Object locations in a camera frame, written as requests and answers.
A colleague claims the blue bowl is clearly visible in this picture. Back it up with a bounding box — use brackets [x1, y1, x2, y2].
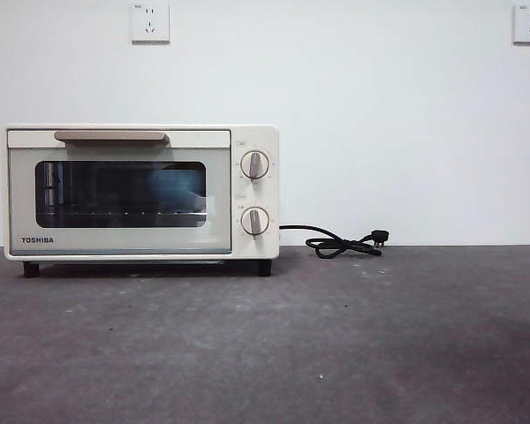
[143, 165, 204, 208]

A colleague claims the glass oven door with handle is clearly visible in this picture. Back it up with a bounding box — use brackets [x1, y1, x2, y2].
[6, 128, 233, 257]

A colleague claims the cream toaster oven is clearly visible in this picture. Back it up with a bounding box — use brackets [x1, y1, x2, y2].
[3, 123, 280, 278]

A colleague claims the oven knob under small label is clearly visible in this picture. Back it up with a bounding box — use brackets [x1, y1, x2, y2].
[239, 149, 270, 181]

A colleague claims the oven knob near power cable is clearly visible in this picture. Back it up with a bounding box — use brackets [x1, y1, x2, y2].
[239, 206, 270, 238]

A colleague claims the black power cable with plug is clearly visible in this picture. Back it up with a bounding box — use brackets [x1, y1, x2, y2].
[278, 223, 390, 260]

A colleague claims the metal wire oven rack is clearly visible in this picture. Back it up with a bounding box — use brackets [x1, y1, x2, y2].
[37, 210, 207, 218]

